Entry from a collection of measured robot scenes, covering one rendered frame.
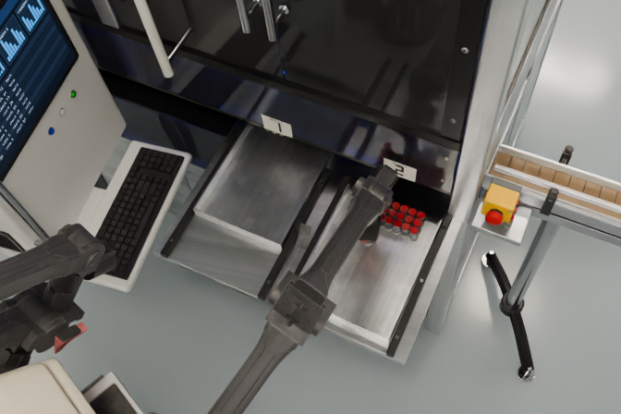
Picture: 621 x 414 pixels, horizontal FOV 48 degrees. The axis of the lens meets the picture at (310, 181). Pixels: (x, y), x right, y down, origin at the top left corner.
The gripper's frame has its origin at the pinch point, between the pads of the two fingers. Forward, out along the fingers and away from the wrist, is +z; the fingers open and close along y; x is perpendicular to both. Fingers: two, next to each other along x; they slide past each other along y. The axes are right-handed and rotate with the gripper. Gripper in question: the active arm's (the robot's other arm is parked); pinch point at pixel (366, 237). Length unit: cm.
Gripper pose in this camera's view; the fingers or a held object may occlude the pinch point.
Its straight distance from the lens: 173.5
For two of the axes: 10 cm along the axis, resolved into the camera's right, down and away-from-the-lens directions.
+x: -9.7, -1.4, 1.7
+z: 0.8, 4.9, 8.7
